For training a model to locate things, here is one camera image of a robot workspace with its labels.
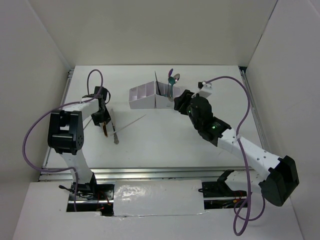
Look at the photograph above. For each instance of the white right utensil organizer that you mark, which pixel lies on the white right utensil organizer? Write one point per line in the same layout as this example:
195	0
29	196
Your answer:
162	102

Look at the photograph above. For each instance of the black knife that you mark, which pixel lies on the black knife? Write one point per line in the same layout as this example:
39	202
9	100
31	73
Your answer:
157	84

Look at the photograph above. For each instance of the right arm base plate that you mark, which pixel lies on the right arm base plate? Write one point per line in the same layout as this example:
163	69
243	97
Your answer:
219	188

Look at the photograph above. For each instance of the gold knife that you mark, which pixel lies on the gold knife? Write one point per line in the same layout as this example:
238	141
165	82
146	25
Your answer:
104	128

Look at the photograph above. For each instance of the white utensil organizer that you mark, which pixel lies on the white utensil organizer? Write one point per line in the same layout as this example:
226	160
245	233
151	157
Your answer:
142	96
162	102

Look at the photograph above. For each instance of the iridescent rainbow spoon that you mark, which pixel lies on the iridescent rainbow spoon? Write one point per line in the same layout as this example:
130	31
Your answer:
170	72

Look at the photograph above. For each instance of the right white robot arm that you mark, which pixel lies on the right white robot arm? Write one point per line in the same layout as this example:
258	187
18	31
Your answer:
275	178

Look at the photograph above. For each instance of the silver ornate spoon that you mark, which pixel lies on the silver ornate spoon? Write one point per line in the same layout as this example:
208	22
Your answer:
176	78

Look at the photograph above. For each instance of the white cover plate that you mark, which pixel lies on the white cover plate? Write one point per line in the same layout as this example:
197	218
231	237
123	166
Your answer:
158	198

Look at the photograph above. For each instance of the white left utensil organizer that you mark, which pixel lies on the white left utensil organizer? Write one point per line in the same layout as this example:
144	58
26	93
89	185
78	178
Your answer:
142	96

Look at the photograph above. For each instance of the teal spoon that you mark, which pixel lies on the teal spoon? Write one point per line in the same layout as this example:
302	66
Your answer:
170	88

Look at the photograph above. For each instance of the aluminium right rail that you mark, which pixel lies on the aluminium right rail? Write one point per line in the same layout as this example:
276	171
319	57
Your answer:
254	111

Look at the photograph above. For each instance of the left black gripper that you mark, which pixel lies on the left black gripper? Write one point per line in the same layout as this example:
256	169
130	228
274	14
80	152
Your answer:
106	118

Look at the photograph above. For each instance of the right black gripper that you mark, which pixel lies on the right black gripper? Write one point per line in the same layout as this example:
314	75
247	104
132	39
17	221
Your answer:
185	97

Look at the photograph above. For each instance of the silver ornate knife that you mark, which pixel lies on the silver ornate knife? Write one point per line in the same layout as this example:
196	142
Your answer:
113	122

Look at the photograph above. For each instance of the aluminium rail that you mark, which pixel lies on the aluminium rail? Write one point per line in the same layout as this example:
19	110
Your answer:
160	173
254	111

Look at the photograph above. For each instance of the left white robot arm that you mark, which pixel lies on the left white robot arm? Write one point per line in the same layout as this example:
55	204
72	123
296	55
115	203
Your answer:
66	136

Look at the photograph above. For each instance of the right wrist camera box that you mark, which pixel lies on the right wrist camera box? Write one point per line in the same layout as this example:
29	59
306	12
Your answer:
204	89

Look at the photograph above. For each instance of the aluminium front rail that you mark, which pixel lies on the aluminium front rail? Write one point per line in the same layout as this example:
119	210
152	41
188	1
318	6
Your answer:
160	173

